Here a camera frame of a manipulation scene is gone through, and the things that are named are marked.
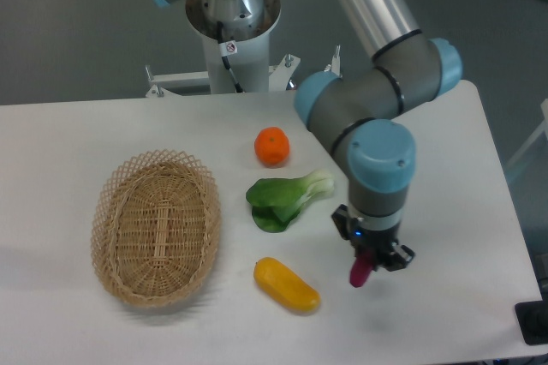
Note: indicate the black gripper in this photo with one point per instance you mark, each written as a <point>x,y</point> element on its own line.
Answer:
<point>377,236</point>

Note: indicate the purple sweet potato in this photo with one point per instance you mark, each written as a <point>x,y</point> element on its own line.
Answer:
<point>361,269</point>

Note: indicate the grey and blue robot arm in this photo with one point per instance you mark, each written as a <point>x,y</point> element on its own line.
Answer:
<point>354,122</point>

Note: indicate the woven wicker basket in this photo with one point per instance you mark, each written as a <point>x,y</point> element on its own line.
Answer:
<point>156,229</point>

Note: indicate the green bok choy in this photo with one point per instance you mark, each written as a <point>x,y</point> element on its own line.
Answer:
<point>277,202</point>

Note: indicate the yellow mango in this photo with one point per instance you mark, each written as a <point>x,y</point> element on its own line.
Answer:
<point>285,287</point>

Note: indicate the orange mandarin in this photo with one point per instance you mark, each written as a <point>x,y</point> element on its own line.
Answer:
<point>271,146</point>

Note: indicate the black device at table edge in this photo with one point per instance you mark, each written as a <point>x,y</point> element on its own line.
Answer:
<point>532,320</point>

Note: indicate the white clamp bracket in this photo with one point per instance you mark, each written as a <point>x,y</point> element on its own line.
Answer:
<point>335,64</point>

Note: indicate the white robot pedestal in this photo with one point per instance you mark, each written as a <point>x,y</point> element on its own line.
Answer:
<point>235,36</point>

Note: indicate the white frame at right edge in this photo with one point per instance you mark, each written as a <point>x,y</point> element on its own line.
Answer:
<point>528,150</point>

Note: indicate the white metal base frame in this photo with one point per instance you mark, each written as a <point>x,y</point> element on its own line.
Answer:
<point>280,79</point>

